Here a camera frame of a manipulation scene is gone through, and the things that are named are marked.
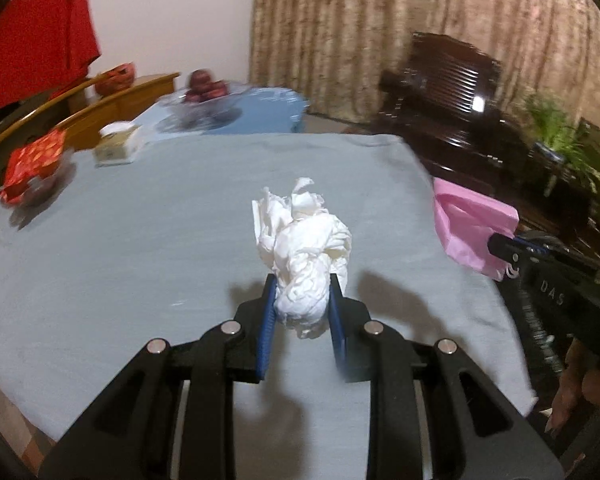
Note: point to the beige patterned curtain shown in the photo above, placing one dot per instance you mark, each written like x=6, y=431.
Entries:
x=380, y=20

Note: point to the potted green plant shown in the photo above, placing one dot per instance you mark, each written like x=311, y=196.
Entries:
x=562, y=130

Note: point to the red cloth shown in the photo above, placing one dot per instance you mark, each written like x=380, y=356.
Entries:
x=35, y=40

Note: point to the red patterned packet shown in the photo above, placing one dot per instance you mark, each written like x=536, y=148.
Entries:
x=32, y=162

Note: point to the glass fruit bowl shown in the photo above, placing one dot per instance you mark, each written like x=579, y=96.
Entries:
x=205, y=110

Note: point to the light wooden cabinet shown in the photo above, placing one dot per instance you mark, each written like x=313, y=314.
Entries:
x=130, y=102

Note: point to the person's right hand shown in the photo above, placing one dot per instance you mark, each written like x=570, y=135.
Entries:
x=570, y=380

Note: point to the white tissue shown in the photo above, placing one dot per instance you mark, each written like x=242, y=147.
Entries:
x=302, y=260

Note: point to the pink face mask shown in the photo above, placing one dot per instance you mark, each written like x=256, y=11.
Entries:
x=465, y=225

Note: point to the dark wooden side table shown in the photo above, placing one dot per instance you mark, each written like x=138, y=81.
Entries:
x=545, y=185

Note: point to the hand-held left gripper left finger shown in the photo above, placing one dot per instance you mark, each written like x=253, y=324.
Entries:
x=269, y=330

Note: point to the blue tablecloth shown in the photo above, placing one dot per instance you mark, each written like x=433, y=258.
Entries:
x=265, y=107

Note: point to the dark wooden armchair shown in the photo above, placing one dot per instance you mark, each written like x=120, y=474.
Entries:
x=450, y=105
x=594, y=135

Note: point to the red apple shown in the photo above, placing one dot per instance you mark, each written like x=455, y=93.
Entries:
x=215, y=90
x=200, y=80
x=192, y=96

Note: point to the beige tissue box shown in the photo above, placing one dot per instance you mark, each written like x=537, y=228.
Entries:
x=117, y=145

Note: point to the light wooden chair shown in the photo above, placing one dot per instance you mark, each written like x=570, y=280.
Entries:
x=25, y=115

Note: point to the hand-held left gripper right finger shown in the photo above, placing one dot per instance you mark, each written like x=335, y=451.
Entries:
x=337, y=335

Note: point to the grey tablecloth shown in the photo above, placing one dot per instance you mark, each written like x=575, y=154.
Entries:
x=155, y=240

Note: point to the small glass dish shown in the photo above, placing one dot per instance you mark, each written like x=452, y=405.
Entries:
x=60, y=175

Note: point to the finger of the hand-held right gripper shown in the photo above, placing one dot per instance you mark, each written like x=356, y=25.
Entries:
x=502, y=249
x=530, y=246

